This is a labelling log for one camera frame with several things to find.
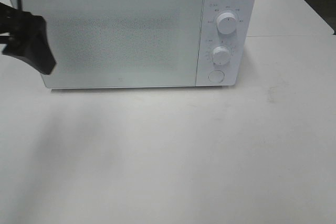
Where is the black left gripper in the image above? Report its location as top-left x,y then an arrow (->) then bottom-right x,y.
1,3 -> 56,75

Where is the white timer knob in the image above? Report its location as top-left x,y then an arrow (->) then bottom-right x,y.
211,46 -> 232,66

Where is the white microwave door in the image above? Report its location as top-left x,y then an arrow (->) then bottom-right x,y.
22,0 -> 203,89

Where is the round white door release button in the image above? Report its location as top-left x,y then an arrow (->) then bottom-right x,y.
208,70 -> 225,83

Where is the white upper microwave knob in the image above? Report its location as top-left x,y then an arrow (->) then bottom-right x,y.
215,10 -> 238,35

